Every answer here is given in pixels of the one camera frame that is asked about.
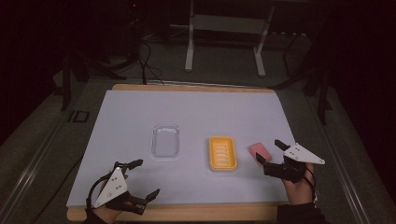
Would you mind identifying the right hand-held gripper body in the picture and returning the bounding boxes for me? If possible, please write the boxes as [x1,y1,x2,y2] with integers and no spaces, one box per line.
[262,142,326,184]

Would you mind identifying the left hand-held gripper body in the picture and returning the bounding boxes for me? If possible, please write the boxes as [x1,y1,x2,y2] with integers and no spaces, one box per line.
[88,161,148,217]

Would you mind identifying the pink soap bar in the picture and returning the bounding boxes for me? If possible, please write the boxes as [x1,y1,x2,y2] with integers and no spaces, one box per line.
[248,142,273,162]

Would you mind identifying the person's left hand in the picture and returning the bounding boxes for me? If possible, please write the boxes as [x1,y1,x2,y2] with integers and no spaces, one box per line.
[92,180,124,224]

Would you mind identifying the person's right hand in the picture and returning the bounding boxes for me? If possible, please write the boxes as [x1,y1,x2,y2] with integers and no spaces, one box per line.
[281,163,316,206]

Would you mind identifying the clear plastic lid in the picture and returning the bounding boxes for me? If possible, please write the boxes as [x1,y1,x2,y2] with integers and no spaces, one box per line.
[150,123,181,160]

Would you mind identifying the yellow soap dish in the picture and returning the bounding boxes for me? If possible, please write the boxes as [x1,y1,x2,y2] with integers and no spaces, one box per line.
[207,135,239,173]

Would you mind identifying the white table mat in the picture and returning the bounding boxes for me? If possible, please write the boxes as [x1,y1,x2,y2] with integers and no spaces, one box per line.
[65,90,297,207]

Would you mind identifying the black metal stand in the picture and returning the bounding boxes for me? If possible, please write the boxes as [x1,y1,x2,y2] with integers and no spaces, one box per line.
[269,27,333,126]
[60,46,129,112]

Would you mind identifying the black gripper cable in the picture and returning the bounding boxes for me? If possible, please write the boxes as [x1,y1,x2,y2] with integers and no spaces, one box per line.
[86,171,117,210]
[304,167,318,202]

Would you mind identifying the black rectangular floor bracket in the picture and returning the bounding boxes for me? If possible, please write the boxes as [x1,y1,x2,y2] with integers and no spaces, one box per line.
[68,109,91,123]

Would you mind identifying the black floor cables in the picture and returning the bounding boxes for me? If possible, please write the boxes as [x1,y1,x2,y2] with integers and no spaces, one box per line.
[136,40,166,86]

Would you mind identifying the white metal stand frame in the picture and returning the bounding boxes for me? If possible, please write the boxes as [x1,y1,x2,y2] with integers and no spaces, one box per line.
[184,0,276,78]

